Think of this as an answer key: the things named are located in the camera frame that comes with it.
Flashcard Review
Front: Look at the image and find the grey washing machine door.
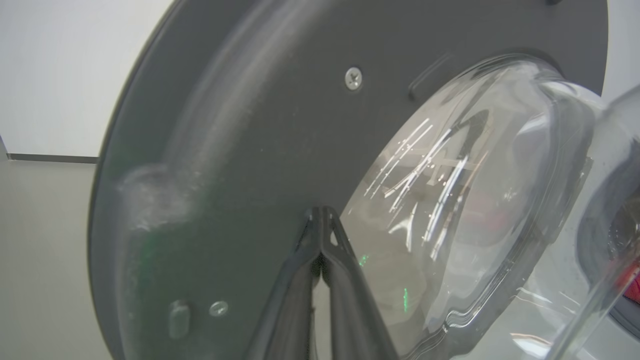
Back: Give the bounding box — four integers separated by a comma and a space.
87, 0, 640, 360

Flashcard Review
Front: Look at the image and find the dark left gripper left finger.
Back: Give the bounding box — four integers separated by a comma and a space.
245, 207, 322, 360

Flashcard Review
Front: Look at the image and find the white front-load washing machine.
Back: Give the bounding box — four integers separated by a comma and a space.
520, 0, 640, 360

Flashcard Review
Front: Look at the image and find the grey wall baseboard strip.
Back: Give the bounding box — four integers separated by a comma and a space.
6, 153, 99, 165

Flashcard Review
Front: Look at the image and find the red basketball jersey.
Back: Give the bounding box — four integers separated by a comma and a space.
620, 262, 640, 305

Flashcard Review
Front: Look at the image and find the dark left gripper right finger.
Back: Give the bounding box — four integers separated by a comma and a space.
320, 206, 401, 360

